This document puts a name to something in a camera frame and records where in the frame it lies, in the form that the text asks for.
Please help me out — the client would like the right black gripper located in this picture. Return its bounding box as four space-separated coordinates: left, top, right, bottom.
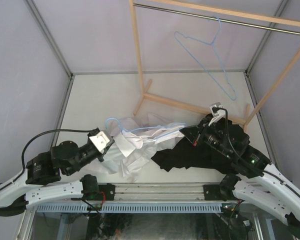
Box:
180 116 235 159

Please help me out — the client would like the black shirt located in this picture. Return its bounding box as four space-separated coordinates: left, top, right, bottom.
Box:
151 118 250 174

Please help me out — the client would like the blue wire hanger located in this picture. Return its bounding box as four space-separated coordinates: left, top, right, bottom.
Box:
104 117 186 140
173 21 238 101

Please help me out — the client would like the white shirt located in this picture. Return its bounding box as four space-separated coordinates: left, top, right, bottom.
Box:
85 112 184 182

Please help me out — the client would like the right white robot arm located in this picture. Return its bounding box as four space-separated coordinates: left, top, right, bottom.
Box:
181 114 300 239

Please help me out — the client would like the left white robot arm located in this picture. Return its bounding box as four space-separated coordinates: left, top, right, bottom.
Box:
0 140 112 217

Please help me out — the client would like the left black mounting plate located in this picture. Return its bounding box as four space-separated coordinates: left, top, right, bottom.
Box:
96 183 116 201

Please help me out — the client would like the black mounting plate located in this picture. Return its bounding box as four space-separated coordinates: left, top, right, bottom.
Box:
203 184 223 201
96 183 116 201

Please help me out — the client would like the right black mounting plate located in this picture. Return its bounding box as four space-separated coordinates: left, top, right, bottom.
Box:
203 184 223 201

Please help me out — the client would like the metal hanging rod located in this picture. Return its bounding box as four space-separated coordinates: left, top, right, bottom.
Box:
133 3 300 36

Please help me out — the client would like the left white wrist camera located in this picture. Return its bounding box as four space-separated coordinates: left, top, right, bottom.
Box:
88 131 112 153

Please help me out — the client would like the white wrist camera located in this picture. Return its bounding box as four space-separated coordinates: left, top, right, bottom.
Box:
88 131 112 153
208 102 227 127

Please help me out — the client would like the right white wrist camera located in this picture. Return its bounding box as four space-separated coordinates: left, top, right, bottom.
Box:
208 102 227 127

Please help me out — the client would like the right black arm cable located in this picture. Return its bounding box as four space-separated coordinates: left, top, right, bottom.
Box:
213 107 300 201

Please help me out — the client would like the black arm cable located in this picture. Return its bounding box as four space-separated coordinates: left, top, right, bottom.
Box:
21 127 98 171
213 107 300 201

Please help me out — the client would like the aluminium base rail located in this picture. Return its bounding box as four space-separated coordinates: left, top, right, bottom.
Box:
25 181 300 204

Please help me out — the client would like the wooden clothes rack frame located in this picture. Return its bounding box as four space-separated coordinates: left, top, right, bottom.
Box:
129 0 300 132

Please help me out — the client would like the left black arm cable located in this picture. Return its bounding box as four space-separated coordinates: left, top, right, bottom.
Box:
21 127 98 171

